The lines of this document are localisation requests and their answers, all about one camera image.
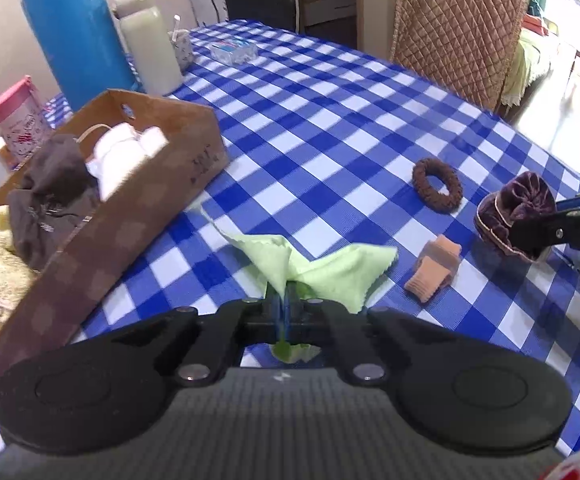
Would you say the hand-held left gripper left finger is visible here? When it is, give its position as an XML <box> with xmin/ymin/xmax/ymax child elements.
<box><xmin>115</xmin><ymin>296</ymin><xmax>284</xmax><ymax>386</ymax></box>

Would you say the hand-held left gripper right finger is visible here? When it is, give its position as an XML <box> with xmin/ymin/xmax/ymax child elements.
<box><xmin>286</xmin><ymin>296</ymin><xmax>451</xmax><ymax>386</ymax></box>

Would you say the purple velvet scrunchie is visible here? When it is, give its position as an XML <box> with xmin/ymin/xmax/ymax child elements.
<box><xmin>475</xmin><ymin>171</ymin><xmax>557</xmax><ymax>263</ymax></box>

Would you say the light green cloth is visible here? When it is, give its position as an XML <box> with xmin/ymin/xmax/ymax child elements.
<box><xmin>200</xmin><ymin>207</ymin><xmax>400</xmax><ymax>363</ymax></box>

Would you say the cardboard box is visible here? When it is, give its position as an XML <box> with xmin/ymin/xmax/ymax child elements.
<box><xmin>0</xmin><ymin>89</ymin><xmax>231</xmax><ymax>406</ymax></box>

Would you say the white towel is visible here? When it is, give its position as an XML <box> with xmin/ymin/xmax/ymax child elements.
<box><xmin>86</xmin><ymin>122</ymin><xmax>170</xmax><ymax>201</ymax></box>

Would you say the dark brown cloth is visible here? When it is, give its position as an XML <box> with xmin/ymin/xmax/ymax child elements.
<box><xmin>7</xmin><ymin>132</ymin><xmax>103</xmax><ymax>273</ymax></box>

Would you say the peach knit band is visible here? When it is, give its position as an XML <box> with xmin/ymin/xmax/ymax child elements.
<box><xmin>404</xmin><ymin>239</ymin><xmax>463</xmax><ymax>305</ymax></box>

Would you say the brown scrunchie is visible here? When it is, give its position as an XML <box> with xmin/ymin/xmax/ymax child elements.
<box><xmin>412</xmin><ymin>157</ymin><xmax>463</xmax><ymax>212</ymax></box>

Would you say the yellow-green fringed cloth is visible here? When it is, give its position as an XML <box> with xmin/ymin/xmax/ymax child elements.
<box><xmin>500</xmin><ymin>40</ymin><xmax>557</xmax><ymax>107</ymax></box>

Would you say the blue checked tablecloth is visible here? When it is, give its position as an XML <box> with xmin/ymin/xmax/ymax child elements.
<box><xmin>0</xmin><ymin>19</ymin><xmax>580</xmax><ymax>480</ymax></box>

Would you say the brown quilted chair cover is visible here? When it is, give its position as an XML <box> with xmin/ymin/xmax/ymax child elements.
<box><xmin>389</xmin><ymin>0</ymin><xmax>532</xmax><ymax>116</ymax></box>

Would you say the red and white object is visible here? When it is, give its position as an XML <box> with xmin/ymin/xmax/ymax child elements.
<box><xmin>540</xmin><ymin>441</ymin><xmax>580</xmax><ymax>480</ymax></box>

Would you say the tissue packet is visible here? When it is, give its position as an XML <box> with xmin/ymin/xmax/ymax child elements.
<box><xmin>210</xmin><ymin>37</ymin><xmax>258</xmax><ymax>65</ymax></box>

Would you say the small patterned cup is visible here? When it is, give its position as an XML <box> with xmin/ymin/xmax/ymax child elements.
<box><xmin>167</xmin><ymin>27</ymin><xmax>194</xmax><ymax>73</ymax></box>

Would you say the cream thermos bottle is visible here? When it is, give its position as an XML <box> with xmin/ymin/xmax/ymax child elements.
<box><xmin>112</xmin><ymin>0</ymin><xmax>186</xmax><ymax>97</ymax></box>

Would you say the wooden cabinet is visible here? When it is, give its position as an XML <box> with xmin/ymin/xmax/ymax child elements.
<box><xmin>295</xmin><ymin>0</ymin><xmax>358</xmax><ymax>48</ymax></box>

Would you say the pink lidded cup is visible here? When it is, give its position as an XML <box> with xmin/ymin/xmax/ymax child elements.
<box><xmin>0</xmin><ymin>75</ymin><xmax>53</xmax><ymax>161</ymax></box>

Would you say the blue thermos jug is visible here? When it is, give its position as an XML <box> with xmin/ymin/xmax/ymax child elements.
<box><xmin>17</xmin><ymin>0</ymin><xmax>138</xmax><ymax>111</ymax></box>

